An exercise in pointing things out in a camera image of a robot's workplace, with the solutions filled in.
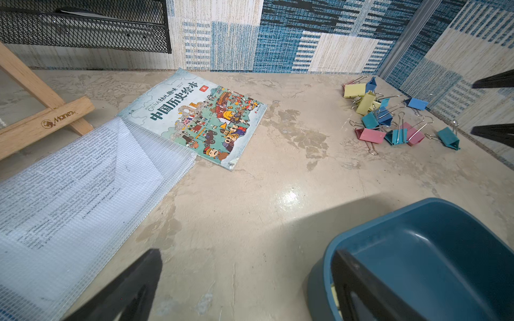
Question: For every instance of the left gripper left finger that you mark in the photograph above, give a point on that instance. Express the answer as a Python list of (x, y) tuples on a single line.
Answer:
[(129, 296)]

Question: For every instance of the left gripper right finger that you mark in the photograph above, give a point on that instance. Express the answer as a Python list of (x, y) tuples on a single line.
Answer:
[(352, 279)]

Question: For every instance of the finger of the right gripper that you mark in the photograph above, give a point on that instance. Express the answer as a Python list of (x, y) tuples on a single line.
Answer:
[(501, 133), (502, 80)]

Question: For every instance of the yellow binder clip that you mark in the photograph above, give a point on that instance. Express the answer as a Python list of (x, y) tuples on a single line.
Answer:
[(368, 103), (335, 295), (354, 90)]

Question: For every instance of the pink binder clip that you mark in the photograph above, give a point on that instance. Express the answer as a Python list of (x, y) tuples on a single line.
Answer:
[(370, 138), (414, 132)]

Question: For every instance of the teal binder clip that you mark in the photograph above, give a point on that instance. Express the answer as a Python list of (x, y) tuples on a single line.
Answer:
[(398, 135), (369, 121)]

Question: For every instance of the blue binder clip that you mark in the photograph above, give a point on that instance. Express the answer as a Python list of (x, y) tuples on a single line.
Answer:
[(416, 105), (385, 116), (371, 85)]

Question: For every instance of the teal binder clip lone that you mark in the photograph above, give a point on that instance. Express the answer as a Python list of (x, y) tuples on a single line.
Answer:
[(447, 136)]

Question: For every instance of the teal plastic storage box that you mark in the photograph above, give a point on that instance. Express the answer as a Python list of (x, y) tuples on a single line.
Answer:
[(434, 255)]

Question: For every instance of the blue binder clip top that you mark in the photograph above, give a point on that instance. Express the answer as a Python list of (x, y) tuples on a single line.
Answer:
[(371, 85)]

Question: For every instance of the yellow binder clip top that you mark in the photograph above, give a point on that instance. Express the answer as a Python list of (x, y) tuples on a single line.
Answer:
[(354, 90)]

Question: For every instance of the clear mesh document pouch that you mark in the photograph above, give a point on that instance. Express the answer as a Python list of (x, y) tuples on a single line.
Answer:
[(64, 217)]

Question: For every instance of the colourful Chinese history picture book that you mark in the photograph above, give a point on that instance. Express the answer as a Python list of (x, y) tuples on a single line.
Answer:
[(213, 121)]

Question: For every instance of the black mesh shelf rack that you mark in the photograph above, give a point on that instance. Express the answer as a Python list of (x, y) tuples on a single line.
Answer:
[(139, 26)]

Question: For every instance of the blue binder clip by wall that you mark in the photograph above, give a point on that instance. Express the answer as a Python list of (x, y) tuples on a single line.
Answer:
[(416, 105)]

